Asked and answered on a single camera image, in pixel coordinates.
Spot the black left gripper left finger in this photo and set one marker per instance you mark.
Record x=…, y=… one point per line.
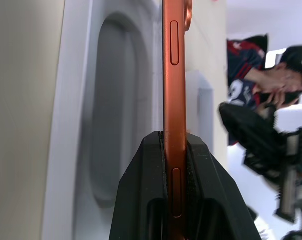
x=138, y=190

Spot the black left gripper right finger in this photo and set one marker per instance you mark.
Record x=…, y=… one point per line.
x=216, y=200

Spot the orange smartphone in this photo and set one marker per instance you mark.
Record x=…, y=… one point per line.
x=174, y=105

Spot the white phone box base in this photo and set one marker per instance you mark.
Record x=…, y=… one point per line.
x=111, y=105

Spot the black and silver equipment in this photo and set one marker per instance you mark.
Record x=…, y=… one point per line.
x=256, y=140

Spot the person in dark jersey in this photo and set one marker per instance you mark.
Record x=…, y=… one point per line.
x=246, y=67

